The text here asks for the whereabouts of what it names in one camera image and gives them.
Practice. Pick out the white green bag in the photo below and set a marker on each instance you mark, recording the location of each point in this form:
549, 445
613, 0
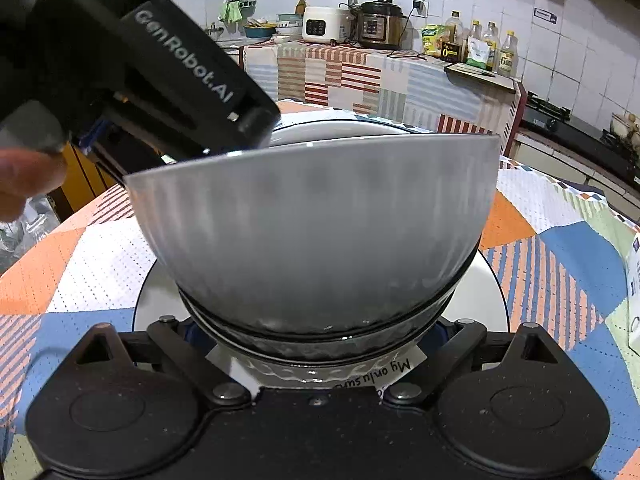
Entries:
479, 54

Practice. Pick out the white black-rimmed plate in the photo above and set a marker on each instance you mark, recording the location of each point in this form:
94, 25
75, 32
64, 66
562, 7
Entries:
490, 300

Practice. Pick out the blue wall label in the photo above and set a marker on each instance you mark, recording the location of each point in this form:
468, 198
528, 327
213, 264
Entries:
545, 15

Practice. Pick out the person's left hand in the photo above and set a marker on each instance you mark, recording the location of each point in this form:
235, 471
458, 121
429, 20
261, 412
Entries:
25, 185

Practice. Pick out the steel pressure cooker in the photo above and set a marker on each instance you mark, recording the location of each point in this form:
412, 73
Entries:
381, 22

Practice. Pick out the wall power socket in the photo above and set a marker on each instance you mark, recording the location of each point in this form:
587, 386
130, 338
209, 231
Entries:
419, 7

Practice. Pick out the white rice cooker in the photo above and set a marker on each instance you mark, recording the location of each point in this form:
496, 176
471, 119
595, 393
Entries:
325, 25

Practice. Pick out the clear plastic container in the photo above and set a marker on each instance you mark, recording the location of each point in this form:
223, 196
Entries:
30, 235

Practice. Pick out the blue basin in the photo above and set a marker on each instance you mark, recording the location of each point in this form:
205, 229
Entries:
260, 31

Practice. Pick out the green cloth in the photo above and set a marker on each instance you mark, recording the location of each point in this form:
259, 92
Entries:
232, 12

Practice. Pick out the white tissue box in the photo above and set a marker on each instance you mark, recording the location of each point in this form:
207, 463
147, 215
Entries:
634, 300

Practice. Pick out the dark sauce bottle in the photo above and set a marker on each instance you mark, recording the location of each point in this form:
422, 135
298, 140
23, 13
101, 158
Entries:
457, 27

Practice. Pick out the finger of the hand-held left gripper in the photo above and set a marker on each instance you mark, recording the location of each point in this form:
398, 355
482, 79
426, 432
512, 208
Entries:
165, 130

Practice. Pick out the cream kettle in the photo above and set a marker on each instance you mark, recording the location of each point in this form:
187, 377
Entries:
627, 130

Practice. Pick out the white ribbed bowl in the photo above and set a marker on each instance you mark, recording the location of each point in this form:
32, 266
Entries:
320, 374
320, 230

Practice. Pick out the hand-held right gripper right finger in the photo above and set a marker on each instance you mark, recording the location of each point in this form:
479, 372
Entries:
460, 341

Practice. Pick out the yellow plastic chair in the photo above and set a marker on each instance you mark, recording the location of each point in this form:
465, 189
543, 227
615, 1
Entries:
87, 170

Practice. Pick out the black gas stove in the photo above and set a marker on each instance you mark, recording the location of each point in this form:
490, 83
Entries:
575, 125

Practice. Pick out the striped patchwork cabinet cloth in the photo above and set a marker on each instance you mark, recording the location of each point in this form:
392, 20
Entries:
350, 75

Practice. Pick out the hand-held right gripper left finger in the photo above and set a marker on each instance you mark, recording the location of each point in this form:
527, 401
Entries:
175, 341

